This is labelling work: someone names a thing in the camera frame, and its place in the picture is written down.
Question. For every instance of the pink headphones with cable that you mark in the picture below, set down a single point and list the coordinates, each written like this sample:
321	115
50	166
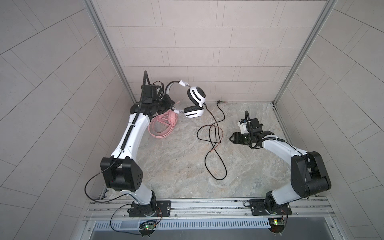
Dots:
168	121

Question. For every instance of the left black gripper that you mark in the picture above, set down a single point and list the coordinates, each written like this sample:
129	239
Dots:
167	104

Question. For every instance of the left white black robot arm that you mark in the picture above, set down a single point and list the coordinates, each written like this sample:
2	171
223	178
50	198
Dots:
121	171

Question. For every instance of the left green circuit board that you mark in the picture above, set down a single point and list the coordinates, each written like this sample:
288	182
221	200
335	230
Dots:
147	228

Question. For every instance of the white slotted cable duct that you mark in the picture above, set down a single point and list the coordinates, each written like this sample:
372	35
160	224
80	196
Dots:
191	224

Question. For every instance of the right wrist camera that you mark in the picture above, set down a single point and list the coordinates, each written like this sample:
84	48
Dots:
244	126

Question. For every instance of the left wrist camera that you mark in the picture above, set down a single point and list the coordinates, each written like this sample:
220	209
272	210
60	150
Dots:
157	91

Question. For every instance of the aluminium mounting rail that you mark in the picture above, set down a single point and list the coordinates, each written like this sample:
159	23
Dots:
210	208

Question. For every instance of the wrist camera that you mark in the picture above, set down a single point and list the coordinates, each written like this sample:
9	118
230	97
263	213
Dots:
157	91
244	126

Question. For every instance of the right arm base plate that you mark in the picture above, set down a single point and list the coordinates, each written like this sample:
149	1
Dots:
266	207

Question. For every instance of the white black headphones with cable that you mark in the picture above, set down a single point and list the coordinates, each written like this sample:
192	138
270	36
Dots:
198	97

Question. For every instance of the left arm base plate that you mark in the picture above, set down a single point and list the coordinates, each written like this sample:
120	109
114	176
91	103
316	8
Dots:
160	208

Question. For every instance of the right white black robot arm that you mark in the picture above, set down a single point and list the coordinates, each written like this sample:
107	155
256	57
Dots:
308	175

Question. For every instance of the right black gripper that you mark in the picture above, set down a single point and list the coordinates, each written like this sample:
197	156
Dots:
236	136

